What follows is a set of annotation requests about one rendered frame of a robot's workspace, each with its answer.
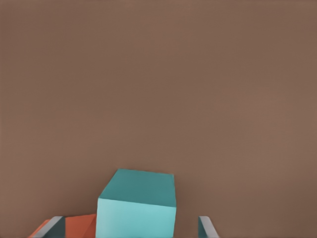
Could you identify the blue cube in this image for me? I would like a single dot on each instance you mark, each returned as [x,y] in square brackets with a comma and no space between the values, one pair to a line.
[135,210]

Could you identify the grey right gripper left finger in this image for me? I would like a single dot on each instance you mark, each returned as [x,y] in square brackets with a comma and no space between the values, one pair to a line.
[55,227]

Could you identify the orange cube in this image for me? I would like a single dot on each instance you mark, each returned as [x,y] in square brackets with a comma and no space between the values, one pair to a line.
[80,226]

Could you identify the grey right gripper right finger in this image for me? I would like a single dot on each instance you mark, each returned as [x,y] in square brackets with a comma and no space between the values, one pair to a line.
[206,227]

